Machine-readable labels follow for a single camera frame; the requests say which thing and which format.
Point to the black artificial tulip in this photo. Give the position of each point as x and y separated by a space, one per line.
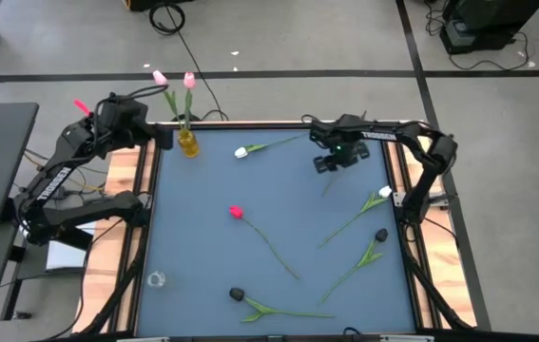
381 234
236 294

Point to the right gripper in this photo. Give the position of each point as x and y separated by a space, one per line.
340 149

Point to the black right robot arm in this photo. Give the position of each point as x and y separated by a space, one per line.
433 157

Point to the white artificial tulip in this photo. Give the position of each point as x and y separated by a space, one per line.
240 152
384 191

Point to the white paper sheet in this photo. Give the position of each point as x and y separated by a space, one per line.
64 256

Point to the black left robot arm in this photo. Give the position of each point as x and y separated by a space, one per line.
55 183

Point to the black equipment case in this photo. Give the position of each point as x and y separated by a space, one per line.
487 19

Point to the pink artificial tulip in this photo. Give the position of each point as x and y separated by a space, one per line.
189 80
159 77

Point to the yellow glass vase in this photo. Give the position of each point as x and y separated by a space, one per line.
188 145

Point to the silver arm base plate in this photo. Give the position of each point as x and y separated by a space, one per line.
398 199

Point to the black aluminium table frame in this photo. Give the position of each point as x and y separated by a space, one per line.
250 126

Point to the clear glass vase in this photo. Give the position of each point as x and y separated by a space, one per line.
156 279

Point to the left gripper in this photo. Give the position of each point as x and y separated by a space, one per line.
124 119

